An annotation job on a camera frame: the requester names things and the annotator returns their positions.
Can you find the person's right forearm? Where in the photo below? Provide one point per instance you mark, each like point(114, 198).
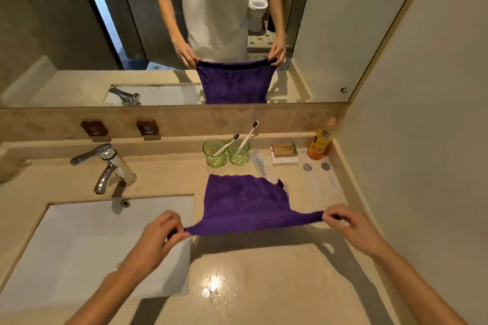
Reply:
point(415, 290)

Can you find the chrome faucet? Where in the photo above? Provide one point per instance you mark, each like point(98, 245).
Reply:
point(114, 164)

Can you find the white soap dish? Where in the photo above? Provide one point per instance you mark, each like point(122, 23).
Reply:
point(284, 161)

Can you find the brown sign with blue symbol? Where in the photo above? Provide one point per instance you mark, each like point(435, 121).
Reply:
point(148, 128)

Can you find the long clear plastic packet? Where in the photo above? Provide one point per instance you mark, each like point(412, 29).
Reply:
point(263, 166)

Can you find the green glass cup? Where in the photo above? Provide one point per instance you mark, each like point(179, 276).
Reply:
point(213, 161)
point(240, 159)

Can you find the white rectangular sink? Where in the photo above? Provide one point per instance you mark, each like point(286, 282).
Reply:
point(76, 244)

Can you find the large wall mirror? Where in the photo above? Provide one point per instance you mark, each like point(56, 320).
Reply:
point(343, 12)

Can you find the person's left hand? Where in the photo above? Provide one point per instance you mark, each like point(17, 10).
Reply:
point(152, 244)

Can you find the white toothbrush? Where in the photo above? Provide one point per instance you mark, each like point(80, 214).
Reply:
point(248, 137)
point(227, 145)

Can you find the brown soap box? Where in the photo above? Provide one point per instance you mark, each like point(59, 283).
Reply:
point(284, 149)

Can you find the brown sign with red symbol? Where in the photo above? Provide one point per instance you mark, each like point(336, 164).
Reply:
point(94, 128)

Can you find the person's left forearm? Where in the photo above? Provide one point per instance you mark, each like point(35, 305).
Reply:
point(103, 298)

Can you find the purple cleaning cloth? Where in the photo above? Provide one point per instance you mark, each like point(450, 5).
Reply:
point(244, 203)

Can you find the person's right hand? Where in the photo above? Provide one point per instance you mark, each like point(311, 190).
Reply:
point(358, 233)

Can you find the orange bottle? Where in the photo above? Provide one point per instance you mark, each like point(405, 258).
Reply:
point(318, 144)

